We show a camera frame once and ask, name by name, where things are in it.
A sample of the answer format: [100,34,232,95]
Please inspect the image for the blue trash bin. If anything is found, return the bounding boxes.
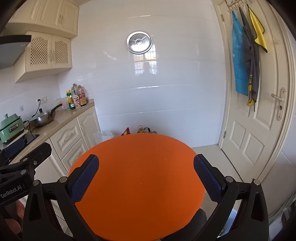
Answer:
[218,209,237,237]

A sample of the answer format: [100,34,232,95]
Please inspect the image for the person's left hand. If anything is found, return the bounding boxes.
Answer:
[5,200,25,235]

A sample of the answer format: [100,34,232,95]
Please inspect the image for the black gas stove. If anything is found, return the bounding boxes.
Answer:
[1,134,39,161]

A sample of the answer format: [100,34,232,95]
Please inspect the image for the green multi cooker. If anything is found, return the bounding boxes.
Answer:
[0,113,25,144]

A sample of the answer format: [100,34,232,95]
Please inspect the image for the cream base cabinets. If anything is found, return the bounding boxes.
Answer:
[12,103,100,183]

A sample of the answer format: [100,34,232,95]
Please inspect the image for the white panel door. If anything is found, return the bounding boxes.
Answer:
[213,1,295,182]

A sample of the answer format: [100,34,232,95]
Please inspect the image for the green cap sauce bottle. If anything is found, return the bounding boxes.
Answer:
[66,90,76,110]

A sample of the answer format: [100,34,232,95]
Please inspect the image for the white plastic floor bag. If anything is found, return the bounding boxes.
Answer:
[93,131,114,145]

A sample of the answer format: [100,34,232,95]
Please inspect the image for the red label sauce bottle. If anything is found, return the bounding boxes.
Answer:
[71,83,81,108]

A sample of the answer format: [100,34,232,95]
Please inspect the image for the brown oil bottle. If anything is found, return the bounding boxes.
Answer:
[78,85,87,106]

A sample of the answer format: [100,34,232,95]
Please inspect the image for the round orange table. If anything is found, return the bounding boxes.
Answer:
[73,133,205,240]

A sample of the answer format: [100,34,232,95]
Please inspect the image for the red snack bag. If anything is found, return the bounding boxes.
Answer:
[121,127,130,136]

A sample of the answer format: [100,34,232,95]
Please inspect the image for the range hood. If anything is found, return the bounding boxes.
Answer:
[0,35,32,69]

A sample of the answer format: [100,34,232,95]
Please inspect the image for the cooking oil jug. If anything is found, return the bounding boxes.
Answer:
[137,126,157,134]

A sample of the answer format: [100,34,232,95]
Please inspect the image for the blue apron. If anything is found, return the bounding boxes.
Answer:
[231,11,248,96]

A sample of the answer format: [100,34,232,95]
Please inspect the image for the yellow cloth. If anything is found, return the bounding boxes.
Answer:
[248,6,268,53]

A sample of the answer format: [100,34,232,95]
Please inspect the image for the over-door hook rack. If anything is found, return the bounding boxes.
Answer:
[225,0,253,13]

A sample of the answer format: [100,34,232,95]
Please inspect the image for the steel wok with handle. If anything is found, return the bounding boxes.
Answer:
[30,103,62,128]

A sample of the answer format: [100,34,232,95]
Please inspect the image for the wall power socket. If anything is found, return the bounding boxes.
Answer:
[36,96,48,105]

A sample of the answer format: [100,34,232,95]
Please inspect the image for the lattice wall cabinet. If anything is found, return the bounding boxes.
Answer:
[14,31,72,83]

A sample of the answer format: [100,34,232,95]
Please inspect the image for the door handle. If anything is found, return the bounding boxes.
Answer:
[271,87,287,121]

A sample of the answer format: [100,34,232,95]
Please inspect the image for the cream upper wall cabinets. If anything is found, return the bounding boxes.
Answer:
[3,0,79,39]

